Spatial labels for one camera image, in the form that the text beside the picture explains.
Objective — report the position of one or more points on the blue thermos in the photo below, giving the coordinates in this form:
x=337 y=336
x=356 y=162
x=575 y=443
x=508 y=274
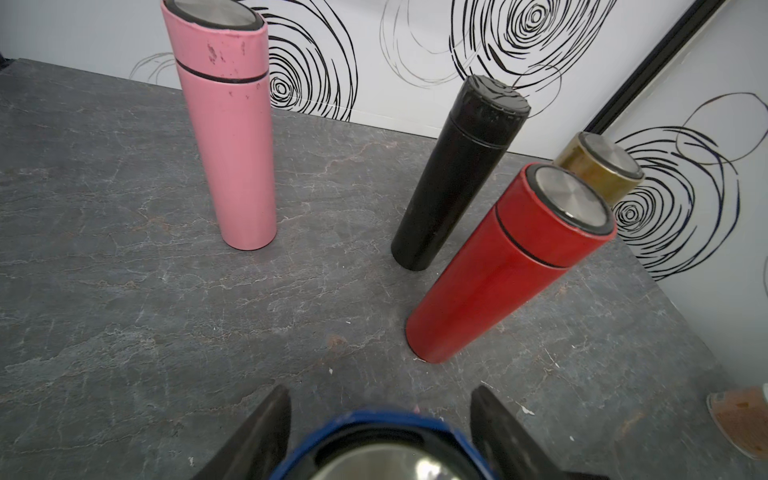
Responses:
x=384 y=444

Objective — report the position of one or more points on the gold thermos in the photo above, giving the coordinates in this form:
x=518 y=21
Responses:
x=602 y=164

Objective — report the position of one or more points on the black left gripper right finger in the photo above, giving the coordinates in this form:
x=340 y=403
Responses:
x=506 y=446

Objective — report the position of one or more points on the red thermos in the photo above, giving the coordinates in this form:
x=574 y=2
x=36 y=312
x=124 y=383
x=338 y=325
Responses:
x=545 y=222

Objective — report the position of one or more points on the pink thermos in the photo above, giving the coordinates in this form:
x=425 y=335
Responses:
x=221 y=54

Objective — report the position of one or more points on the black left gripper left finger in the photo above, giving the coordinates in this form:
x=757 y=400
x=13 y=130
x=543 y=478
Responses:
x=258 y=446

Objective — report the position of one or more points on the white lid can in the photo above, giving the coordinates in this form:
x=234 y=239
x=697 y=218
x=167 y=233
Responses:
x=741 y=416

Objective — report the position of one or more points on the black thermos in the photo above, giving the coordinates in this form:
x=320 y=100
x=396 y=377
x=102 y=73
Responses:
x=483 y=121

